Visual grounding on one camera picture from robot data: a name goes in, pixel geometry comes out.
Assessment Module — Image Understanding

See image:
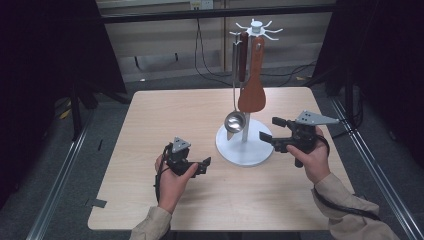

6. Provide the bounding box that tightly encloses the person's left hand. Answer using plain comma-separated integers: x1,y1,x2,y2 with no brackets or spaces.
154,153,200,214

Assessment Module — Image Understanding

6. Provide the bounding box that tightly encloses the brown-handled steel ladle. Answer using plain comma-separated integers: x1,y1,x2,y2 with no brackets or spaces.
223,30,250,134

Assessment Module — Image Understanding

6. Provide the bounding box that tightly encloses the person's right hand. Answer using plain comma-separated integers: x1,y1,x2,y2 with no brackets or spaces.
285,126,332,185

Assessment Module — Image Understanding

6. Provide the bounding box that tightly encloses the white wall socket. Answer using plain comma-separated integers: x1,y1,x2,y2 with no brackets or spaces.
189,0,214,10

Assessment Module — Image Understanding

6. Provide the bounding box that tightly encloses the orange wooden spatula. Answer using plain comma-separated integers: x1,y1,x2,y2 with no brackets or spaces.
237,35,267,114

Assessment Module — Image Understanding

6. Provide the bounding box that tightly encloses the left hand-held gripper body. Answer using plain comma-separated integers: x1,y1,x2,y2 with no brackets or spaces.
164,136,202,177

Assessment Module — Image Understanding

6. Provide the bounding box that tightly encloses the black wall cable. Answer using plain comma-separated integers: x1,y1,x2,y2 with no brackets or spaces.
194,18,234,88

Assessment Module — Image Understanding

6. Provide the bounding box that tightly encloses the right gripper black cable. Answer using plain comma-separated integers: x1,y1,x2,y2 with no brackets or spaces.
313,188,381,222

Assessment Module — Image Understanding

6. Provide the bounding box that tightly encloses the black horizontal bar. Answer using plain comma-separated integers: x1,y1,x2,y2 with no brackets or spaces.
99,4,336,24

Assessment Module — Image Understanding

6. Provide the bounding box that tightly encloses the metal floor rail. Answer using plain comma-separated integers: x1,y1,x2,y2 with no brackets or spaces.
25,109,98,240
329,96,424,240

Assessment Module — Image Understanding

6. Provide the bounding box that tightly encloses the grey tape piece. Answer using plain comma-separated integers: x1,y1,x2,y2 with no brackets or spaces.
84,198,108,208

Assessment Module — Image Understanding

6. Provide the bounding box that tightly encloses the white utensil rack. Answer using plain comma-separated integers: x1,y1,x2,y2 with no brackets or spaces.
215,18,284,167

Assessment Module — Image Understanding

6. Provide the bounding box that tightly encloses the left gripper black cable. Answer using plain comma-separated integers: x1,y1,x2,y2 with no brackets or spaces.
153,143,174,204

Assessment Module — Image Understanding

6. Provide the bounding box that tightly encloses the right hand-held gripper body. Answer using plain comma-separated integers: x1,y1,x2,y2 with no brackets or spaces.
274,110,340,168

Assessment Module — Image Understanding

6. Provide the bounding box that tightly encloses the black curtain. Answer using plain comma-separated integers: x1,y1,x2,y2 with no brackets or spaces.
0,0,128,208
313,0,424,161

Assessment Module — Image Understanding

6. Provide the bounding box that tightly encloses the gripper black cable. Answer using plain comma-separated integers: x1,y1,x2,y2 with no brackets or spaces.
153,143,174,204
313,188,381,222

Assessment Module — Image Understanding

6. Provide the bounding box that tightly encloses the black metal stand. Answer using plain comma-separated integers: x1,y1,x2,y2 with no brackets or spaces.
69,79,99,141

